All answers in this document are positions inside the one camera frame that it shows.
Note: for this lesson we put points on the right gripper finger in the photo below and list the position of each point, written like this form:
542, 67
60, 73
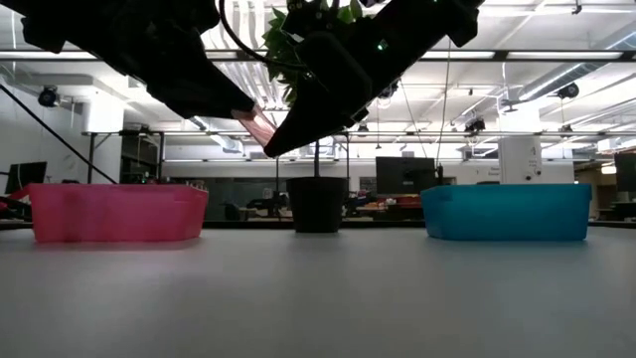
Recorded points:
318, 122

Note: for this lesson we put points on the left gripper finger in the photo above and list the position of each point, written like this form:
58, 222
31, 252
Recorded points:
199, 97

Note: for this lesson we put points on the pink pill bottle white cap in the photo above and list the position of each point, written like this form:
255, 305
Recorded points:
258, 129

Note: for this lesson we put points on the pink plastic bin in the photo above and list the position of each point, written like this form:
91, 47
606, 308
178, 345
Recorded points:
114, 214

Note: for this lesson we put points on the blue plastic bin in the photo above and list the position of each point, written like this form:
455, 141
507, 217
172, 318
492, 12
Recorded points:
507, 214

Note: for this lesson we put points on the black ceiling spotlight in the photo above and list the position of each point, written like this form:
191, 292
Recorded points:
390, 92
48, 96
568, 90
474, 124
363, 128

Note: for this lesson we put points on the green plant in black pot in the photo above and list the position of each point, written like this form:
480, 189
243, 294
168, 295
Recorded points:
316, 204

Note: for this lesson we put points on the black monitor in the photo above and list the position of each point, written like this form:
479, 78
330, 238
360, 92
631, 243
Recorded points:
405, 174
27, 176
626, 171

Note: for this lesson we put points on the long ceiling light rail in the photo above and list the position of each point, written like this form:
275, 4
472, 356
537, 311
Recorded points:
546, 54

